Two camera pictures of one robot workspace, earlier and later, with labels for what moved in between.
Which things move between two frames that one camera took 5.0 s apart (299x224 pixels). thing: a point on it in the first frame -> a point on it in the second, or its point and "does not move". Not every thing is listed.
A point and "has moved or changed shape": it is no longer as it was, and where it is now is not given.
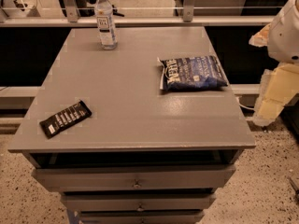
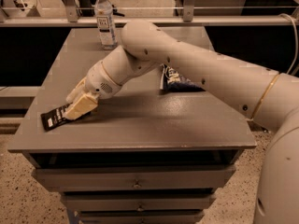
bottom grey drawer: (141, 217) does not move
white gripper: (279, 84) -> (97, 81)
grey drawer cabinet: (146, 133) does not move
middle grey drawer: (138, 201) does not move
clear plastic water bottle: (106, 21) does not move
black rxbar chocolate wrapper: (65, 119) has moved or changed shape
